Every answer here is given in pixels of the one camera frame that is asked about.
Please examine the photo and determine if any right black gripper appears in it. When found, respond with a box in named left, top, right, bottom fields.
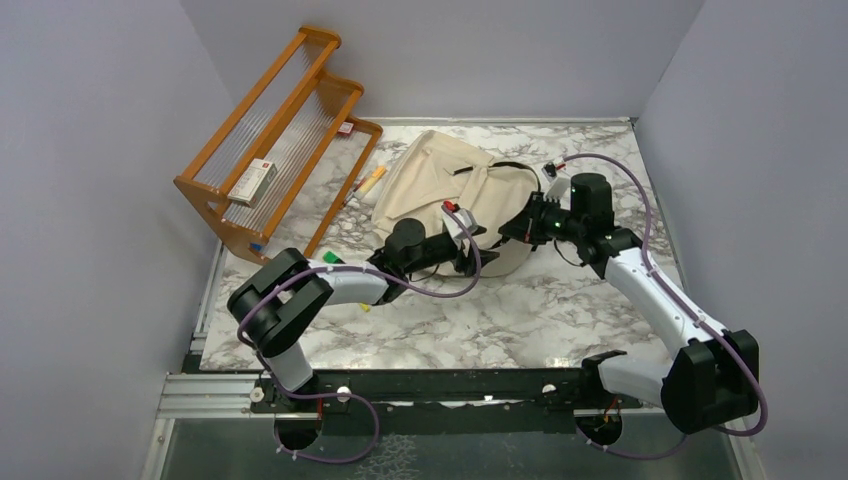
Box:
left=499, top=191, right=586, bottom=245

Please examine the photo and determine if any beige canvas backpack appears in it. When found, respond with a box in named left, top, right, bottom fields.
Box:
left=371, top=130, right=540, bottom=277

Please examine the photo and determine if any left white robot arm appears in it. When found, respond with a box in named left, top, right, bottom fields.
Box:
left=227, top=211, right=499, bottom=411

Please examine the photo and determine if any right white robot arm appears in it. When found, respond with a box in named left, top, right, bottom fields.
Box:
left=499, top=173, right=764, bottom=434

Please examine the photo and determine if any green black highlighter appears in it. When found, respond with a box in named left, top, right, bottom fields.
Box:
left=322, top=251, right=345, bottom=265

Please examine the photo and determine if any orange yellow highlighter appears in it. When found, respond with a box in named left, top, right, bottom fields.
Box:
left=355, top=166, right=387, bottom=198

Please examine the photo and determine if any red clear pen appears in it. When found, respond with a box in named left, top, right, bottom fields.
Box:
left=341, top=184, right=362, bottom=208

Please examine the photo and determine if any white red small box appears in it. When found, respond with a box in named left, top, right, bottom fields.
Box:
left=227, top=158, right=277, bottom=208

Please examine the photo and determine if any orange wooden shelf rack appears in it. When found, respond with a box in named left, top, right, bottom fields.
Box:
left=173, top=25, right=383, bottom=265

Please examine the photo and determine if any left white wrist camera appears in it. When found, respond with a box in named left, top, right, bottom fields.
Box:
left=441, top=200, right=479, bottom=243

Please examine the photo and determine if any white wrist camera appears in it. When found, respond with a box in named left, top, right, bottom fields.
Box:
left=542, top=162, right=570, bottom=201
left=441, top=200, right=479, bottom=243

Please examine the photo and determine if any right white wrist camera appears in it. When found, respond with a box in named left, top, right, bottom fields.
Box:
left=542, top=162, right=570, bottom=201

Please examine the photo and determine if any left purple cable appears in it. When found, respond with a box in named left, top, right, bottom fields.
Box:
left=235, top=203, right=484, bottom=465

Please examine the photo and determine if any purple cable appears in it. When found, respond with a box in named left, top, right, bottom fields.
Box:
left=543, top=152, right=770, bottom=462
left=235, top=203, right=484, bottom=465

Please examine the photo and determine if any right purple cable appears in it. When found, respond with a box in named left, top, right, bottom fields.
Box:
left=543, top=152, right=770, bottom=462

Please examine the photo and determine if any black metal base frame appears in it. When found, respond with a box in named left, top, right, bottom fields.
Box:
left=155, top=351, right=747, bottom=439

